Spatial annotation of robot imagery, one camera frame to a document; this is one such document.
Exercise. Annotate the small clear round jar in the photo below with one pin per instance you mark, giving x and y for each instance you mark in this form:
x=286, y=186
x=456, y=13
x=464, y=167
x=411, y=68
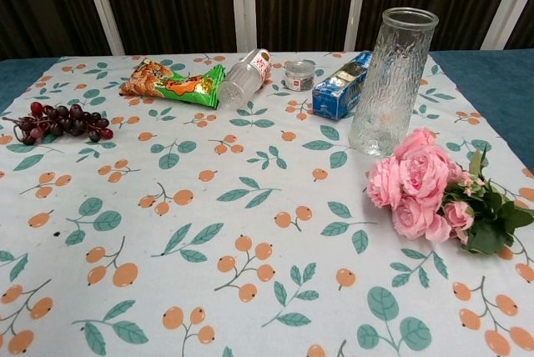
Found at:
x=299, y=77

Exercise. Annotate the orange green snack bag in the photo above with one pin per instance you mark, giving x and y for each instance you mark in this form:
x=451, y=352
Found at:
x=175, y=86

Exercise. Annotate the blue felt table cover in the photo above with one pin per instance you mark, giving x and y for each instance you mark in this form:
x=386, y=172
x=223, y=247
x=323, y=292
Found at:
x=480, y=81

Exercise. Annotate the pink rose bouquet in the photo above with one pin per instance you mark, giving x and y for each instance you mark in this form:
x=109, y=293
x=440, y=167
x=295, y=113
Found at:
x=417, y=177

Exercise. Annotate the dark red grape bunch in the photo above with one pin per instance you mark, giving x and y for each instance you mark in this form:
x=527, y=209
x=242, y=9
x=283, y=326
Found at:
x=62, y=119

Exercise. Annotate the clear plastic bottle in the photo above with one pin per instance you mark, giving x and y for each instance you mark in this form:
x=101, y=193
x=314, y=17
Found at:
x=242, y=77

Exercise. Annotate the textured clear glass vase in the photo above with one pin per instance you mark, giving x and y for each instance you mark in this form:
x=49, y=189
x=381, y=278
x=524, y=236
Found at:
x=392, y=81

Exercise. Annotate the white partition frame post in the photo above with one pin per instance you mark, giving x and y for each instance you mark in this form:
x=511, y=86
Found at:
x=354, y=6
x=242, y=2
x=509, y=2
x=100, y=2

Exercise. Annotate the blue cookie box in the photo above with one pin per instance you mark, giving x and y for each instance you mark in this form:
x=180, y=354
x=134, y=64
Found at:
x=334, y=98

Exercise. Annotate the floral print tablecloth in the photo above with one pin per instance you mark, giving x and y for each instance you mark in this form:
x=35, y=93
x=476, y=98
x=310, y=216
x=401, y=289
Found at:
x=250, y=207

